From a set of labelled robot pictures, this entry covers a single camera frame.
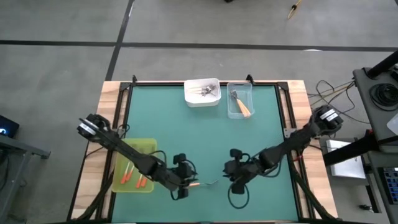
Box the yellow-green plastic bin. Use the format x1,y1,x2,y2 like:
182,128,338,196
111,138,158,194

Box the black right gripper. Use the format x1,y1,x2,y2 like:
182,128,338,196
222,148,265,195

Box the grey equipment cart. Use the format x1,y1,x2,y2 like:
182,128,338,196
353,67,398,156

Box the white box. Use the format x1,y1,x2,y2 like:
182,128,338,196
325,139,368,180

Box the black device blue light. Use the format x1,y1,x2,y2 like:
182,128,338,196
0,114,21,139

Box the white plastic bin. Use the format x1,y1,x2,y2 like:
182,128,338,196
183,77,223,108

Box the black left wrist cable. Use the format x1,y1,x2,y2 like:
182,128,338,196
146,150,199,175

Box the clear plastic bin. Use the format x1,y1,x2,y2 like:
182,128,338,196
226,82,256,120

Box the light wooden table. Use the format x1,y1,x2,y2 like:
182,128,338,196
70,80,339,222

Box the tablet with coloured buttons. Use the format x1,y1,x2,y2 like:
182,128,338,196
377,166,398,206

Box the grey metal desk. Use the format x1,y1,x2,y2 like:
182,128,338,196
0,133,52,202

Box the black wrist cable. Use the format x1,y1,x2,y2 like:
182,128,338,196
227,182,250,210
146,150,199,175

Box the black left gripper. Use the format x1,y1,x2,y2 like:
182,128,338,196
169,152,199,200

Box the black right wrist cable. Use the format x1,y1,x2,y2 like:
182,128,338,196
227,182,250,210

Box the yellow extension cord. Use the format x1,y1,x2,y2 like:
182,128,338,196
287,0,304,20

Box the black stand bar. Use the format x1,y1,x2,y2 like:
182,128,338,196
322,129,379,167
366,50,398,80

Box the green table mat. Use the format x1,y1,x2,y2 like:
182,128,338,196
111,84,300,223

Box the loose floor cables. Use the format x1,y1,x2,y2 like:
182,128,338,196
307,79,363,125

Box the black cable coil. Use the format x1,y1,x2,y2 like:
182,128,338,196
369,82,398,112

